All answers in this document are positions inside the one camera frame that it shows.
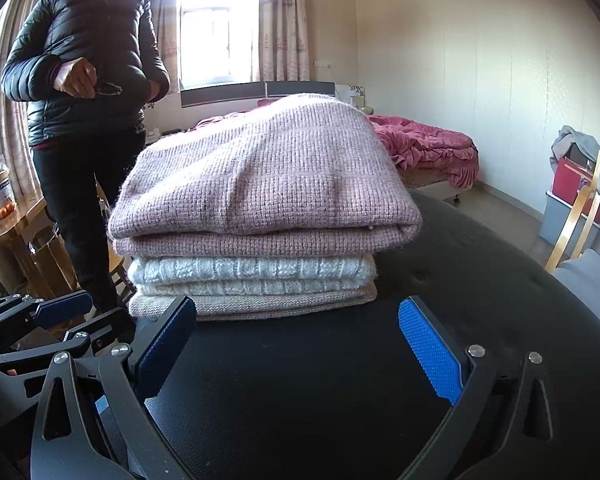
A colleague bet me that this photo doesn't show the window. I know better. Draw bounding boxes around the window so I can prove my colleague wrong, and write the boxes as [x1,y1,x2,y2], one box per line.
[178,0,258,92]

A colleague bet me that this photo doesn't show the blue-grey wooden armchair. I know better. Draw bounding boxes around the blue-grey wooden armchair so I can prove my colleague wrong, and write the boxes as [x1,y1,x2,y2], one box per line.
[545,142,600,311]

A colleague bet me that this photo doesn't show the brown paper bag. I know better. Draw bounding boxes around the brown paper bag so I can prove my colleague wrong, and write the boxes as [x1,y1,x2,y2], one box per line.
[29,225,78,295]

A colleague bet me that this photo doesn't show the beige knit sweater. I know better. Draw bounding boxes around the beige knit sweater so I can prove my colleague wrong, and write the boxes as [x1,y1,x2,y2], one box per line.
[128,282,379,322]

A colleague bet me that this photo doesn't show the wooden bed frame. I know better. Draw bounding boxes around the wooden bed frame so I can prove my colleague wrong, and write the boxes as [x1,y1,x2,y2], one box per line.
[400,167,473,206]

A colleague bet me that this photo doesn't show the red bag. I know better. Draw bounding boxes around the red bag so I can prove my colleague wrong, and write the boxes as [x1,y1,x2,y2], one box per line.
[552,157,600,223]

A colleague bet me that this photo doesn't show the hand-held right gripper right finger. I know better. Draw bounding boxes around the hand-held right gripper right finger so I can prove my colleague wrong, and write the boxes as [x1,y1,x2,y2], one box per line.
[397,295,568,480]

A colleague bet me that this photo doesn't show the pink ruffled bedspread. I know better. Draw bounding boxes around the pink ruffled bedspread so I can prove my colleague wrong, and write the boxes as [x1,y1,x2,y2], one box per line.
[187,105,481,188]

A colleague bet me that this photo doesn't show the grey clothes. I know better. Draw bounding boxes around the grey clothes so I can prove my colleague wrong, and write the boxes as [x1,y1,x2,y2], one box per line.
[550,125,600,161]

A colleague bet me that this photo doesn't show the white patterned box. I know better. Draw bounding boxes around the white patterned box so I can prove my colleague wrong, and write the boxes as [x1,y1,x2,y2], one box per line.
[336,84,367,111]

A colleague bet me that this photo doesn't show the grey headboard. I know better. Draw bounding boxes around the grey headboard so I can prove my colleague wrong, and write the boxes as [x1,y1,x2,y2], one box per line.
[180,80,337,109]

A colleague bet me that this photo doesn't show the wooden side table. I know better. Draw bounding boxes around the wooden side table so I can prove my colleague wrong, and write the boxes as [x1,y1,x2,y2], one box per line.
[0,195,51,301]

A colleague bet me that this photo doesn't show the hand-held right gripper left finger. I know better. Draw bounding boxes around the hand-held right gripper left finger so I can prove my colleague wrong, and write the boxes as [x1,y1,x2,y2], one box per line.
[30,295,198,480]

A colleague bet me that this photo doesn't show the patterned sheer curtain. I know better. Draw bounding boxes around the patterned sheer curtain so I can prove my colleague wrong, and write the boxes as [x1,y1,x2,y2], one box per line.
[0,0,36,201]
[254,0,312,83]
[145,0,182,106]

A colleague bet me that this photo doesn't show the pink knit sweater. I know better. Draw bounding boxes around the pink knit sweater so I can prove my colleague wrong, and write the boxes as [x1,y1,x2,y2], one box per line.
[107,92,425,257]

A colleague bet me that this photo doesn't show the grey storage bin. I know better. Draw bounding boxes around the grey storage bin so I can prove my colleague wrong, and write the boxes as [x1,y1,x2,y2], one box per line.
[538,189,600,246]

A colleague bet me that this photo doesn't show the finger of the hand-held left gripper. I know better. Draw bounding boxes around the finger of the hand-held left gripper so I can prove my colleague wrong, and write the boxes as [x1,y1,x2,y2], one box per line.
[0,311,136,373]
[0,290,95,346]

